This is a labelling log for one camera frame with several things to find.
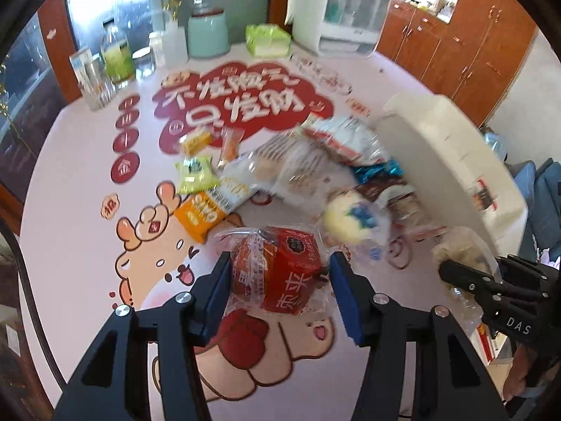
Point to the blue sofa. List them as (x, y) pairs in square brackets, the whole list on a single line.
[(539, 197)]

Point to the white desktop organizer cabinet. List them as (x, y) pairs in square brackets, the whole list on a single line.
[(342, 13)]

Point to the white bread packet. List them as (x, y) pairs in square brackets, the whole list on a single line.
[(239, 184)]

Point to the brown wooden cabinet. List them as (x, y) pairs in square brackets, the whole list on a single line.
[(464, 39)]

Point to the green tissue pack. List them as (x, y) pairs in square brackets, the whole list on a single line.
[(267, 39)]

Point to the white and red snack packet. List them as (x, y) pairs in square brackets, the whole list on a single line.
[(346, 138)]

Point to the green snack packet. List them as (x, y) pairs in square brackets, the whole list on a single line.
[(195, 175)]

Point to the white storage box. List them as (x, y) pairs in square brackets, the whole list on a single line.
[(456, 158)]

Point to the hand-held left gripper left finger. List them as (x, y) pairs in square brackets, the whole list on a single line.
[(218, 291)]

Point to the round bun with blueberry print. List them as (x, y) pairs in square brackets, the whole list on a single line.
[(350, 217)]

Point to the brown snack packet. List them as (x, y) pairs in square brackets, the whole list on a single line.
[(407, 210)]

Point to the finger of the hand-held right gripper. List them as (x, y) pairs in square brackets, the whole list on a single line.
[(469, 274)]

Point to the mint green canister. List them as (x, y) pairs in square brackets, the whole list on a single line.
[(209, 33)]

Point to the orange snack stick packet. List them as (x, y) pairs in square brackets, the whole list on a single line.
[(230, 147)]

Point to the glass jar with green contents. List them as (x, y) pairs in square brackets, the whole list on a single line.
[(117, 57)]

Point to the glass door wooden cabinet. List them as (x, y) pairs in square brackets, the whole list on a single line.
[(30, 109)]

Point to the person's right hand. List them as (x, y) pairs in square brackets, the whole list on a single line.
[(523, 370)]

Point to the clear glass cups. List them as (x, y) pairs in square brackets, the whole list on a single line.
[(94, 81)]

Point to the blue snack packet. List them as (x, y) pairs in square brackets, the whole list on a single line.
[(379, 171)]

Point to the printed table mat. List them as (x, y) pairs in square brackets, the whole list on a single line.
[(87, 162)]

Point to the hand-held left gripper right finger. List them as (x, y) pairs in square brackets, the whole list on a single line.
[(346, 300)]

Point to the small yellow snack packet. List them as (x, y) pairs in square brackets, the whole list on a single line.
[(196, 142)]

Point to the clear pastry packet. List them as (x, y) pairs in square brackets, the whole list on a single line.
[(464, 254)]

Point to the clear bag of cakes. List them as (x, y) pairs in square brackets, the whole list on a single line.
[(293, 171)]

